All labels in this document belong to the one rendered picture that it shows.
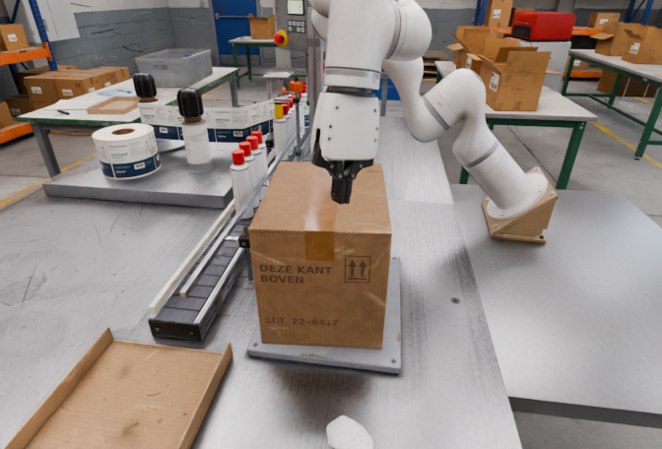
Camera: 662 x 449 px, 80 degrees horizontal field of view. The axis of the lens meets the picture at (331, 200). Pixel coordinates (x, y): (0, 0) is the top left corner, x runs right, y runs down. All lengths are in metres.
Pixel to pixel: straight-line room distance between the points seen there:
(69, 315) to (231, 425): 0.49
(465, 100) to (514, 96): 1.76
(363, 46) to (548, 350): 0.70
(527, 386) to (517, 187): 0.58
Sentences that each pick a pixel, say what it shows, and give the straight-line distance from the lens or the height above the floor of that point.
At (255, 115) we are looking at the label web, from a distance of 1.71.
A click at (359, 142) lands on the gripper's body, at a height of 1.27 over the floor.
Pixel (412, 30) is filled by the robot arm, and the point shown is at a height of 1.42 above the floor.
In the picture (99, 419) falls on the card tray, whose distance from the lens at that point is 0.85.
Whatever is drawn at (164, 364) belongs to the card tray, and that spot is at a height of 0.83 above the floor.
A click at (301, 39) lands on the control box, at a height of 1.33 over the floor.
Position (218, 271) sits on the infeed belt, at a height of 0.88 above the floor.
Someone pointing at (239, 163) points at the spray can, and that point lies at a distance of 1.11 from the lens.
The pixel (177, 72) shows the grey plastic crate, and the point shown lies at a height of 0.92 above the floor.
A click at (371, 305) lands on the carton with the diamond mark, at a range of 0.75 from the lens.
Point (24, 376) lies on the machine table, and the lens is 0.99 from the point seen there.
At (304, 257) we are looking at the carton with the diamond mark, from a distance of 0.69.
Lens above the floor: 1.47
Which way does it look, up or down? 28 degrees down
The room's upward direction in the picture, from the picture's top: straight up
